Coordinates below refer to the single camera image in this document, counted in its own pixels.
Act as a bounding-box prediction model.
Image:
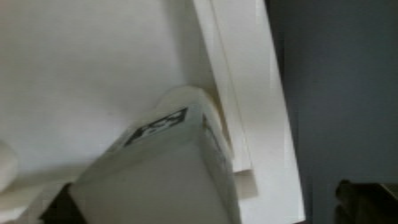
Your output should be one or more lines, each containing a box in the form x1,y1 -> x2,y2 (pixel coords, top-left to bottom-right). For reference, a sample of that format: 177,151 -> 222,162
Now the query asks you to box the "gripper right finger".
334,180 -> 398,224

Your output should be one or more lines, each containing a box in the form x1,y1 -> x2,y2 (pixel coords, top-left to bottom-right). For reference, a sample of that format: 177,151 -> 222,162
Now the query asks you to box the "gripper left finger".
39,184 -> 87,224

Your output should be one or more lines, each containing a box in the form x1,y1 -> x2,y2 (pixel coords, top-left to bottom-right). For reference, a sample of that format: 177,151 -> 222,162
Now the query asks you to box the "white leg with tags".
71,86 -> 241,224

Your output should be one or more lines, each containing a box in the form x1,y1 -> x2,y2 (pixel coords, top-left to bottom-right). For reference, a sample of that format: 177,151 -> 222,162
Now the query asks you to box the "white square tabletop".
0,0 -> 305,224

